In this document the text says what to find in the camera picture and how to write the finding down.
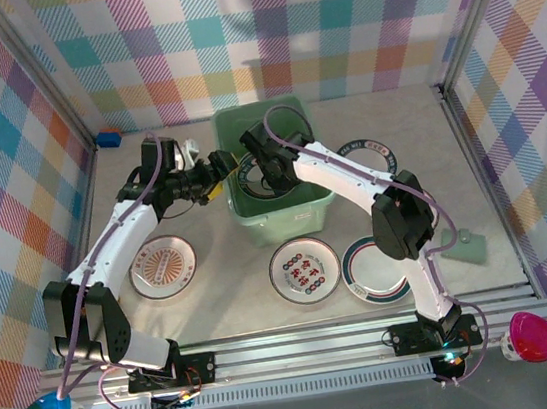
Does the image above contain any slotted grey cable duct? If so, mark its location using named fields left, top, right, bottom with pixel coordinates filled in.
left=77, top=358, right=439, bottom=409

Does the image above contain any green plastic bin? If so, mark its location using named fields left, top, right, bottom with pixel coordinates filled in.
left=209, top=90, right=344, bottom=255

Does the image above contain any red characters coloured dots plate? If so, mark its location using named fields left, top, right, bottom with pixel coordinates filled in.
left=264, top=233, right=347, bottom=310

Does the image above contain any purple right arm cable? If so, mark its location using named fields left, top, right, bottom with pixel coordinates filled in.
left=261, top=81, right=497, bottom=408

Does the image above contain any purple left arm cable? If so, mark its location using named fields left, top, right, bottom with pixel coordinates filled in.
left=29, top=129, right=201, bottom=409

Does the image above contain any aluminium frame rail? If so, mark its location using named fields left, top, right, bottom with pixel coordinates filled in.
left=28, top=139, right=127, bottom=370
left=33, top=282, right=547, bottom=409
left=434, top=75, right=547, bottom=310

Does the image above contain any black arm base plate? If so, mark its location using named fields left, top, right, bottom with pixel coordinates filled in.
left=124, top=350, right=221, bottom=397
left=386, top=310, right=486, bottom=357

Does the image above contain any blue orange small block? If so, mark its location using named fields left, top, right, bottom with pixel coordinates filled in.
left=93, top=127, right=125, bottom=152

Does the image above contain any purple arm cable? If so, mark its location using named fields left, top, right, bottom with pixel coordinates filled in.
left=261, top=81, right=497, bottom=408
left=29, top=129, right=201, bottom=409

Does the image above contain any small controller circuit board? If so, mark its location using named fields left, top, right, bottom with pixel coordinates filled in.
left=429, top=349, right=469, bottom=390
left=148, top=386, right=201, bottom=409

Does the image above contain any plaid patterned backdrop cloth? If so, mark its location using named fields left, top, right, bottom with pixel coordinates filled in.
left=0, top=0, right=547, bottom=409

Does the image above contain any sunburst print white plate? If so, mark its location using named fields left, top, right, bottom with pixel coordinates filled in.
left=124, top=231, right=202, bottom=306

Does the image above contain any pink dome button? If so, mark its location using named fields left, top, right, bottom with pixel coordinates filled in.
left=496, top=308, right=547, bottom=368

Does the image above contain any green red striped rim plate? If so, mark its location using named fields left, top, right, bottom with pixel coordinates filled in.
left=337, top=231, right=414, bottom=307

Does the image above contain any aluminium frame post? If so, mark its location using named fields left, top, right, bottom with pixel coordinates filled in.
left=422, top=0, right=541, bottom=98
left=0, top=0, right=99, bottom=164

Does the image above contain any green rim lettered plate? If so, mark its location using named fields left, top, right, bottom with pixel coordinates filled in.
left=338, top=134, right=401, bottom=182
left=232, top=146, right=307, bottom=206

